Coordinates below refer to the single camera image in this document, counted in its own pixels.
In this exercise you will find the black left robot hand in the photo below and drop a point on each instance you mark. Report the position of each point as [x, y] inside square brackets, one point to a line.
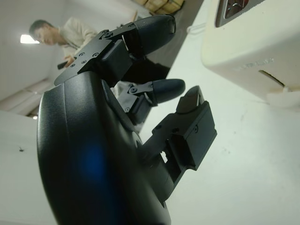
[93, 152]

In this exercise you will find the dark handheld phone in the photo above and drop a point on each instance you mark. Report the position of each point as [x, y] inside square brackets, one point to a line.
[62, 65]

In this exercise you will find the person in dark trousers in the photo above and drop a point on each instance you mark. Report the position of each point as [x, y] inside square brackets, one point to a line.
[75, 30]

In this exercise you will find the cream two-slot toaster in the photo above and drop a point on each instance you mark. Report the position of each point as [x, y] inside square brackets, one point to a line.
[246, 42]

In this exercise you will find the ceiling light panel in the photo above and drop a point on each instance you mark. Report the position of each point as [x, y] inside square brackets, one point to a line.
[29, 38]

